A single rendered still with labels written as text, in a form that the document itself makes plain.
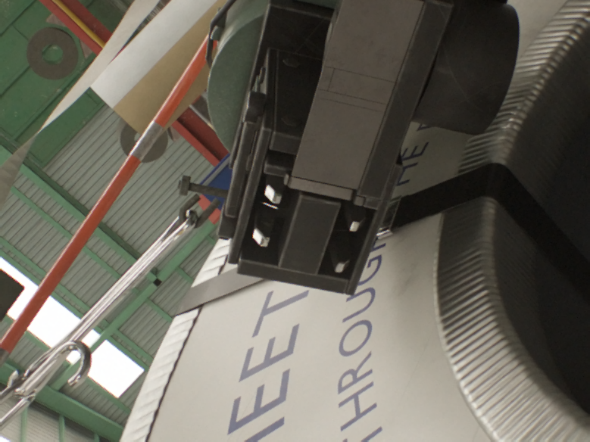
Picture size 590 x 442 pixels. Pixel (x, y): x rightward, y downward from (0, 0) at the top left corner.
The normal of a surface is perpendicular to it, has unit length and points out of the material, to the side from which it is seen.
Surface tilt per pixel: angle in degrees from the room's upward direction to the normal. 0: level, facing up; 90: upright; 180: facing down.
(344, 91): 65
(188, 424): 90
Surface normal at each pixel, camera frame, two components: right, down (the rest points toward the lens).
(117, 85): -0.21, -0.22
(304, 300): -0.67, -0.65
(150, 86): 0.21, 0.18
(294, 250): 0.00, 0.57
